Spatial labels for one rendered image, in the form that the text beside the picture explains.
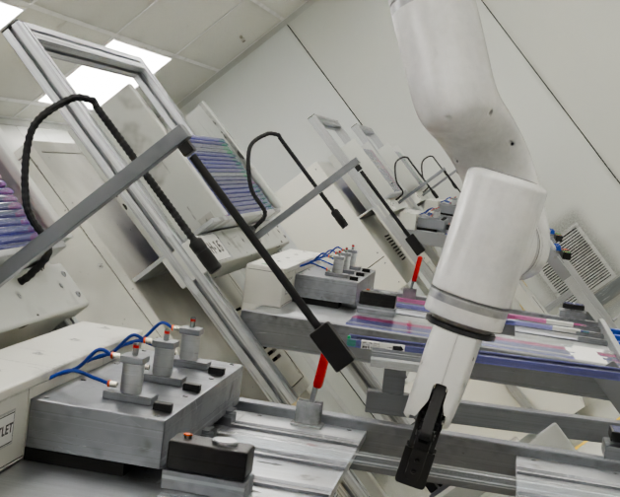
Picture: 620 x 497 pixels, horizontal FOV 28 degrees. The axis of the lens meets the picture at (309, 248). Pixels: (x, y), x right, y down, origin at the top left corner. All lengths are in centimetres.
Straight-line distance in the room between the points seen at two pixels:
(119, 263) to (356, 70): 671
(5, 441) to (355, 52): 793
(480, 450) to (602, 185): 744
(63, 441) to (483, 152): 53
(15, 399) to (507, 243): 50
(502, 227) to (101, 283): 127
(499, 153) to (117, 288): 118
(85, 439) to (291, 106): 790
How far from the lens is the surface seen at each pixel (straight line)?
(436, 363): 124
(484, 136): 132
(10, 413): 117
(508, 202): 124
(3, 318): 138
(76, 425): 120
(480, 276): 124
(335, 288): 259
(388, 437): 151
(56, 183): 239
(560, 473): 144
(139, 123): 245
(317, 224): 586
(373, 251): 583
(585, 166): 889
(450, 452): 151
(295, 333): 229
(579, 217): 889
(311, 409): 148
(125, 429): 119
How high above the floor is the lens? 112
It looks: 3 degrees up
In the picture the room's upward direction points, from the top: 36 degrees counter-clockwise
